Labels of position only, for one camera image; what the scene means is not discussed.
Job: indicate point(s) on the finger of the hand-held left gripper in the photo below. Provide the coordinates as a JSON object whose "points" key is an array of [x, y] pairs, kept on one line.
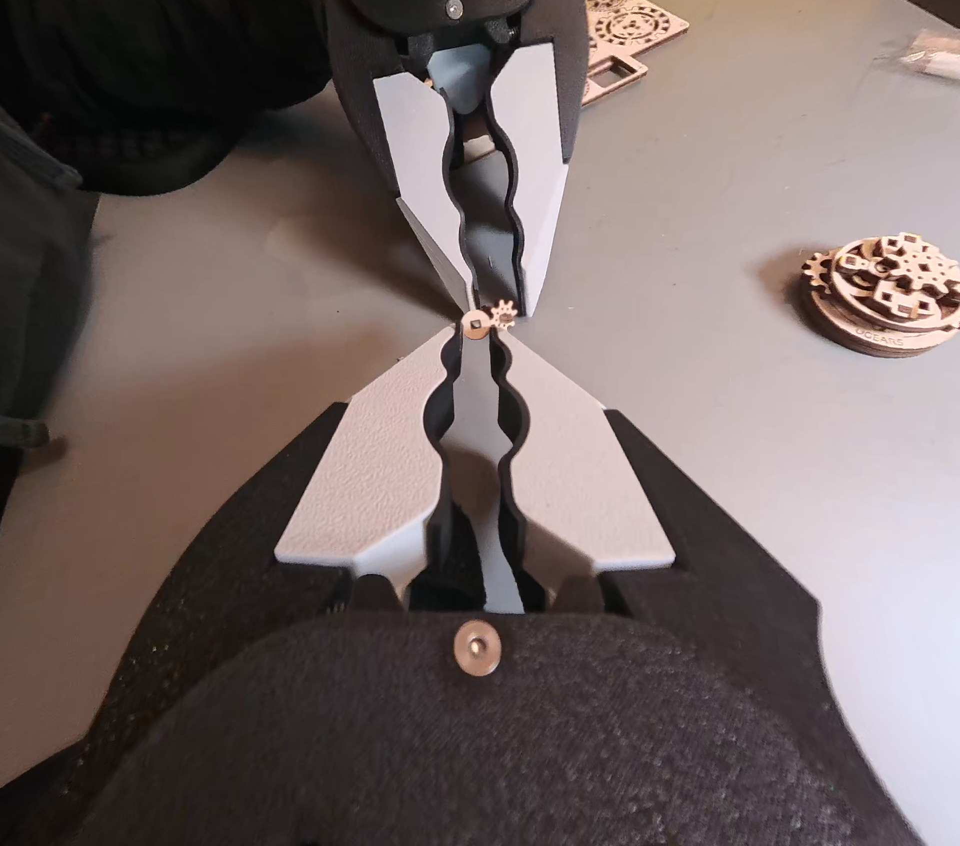
{"points": [[536, 133], [412, 140]]}

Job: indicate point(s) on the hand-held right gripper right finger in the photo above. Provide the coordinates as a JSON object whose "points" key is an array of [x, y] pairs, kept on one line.
{"points": [[585, 486]]}

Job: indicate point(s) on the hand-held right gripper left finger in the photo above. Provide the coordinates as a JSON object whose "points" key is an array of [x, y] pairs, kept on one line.
{"points": [[360, 486]]}

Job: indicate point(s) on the small wooden gear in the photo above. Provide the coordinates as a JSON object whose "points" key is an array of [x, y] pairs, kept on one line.
{"points": [[505, 317]]}

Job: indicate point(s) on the small round wooden disc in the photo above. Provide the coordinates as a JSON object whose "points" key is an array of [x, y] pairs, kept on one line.
{"points": [[472, 330]]}

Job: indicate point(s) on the round wooden gear model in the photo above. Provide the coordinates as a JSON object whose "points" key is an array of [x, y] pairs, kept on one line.
{"points": [[885, 298]]}

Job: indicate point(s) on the grey desk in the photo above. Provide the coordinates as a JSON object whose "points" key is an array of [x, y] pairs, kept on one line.
{"points": [[712, 448]]}

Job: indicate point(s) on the large plywood parts sheet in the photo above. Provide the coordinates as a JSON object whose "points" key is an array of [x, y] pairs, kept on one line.
{"points": [[637, 20]]}

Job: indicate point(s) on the clear plastic bag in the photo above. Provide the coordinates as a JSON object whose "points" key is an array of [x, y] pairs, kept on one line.
{"points": [[922, 54]]}

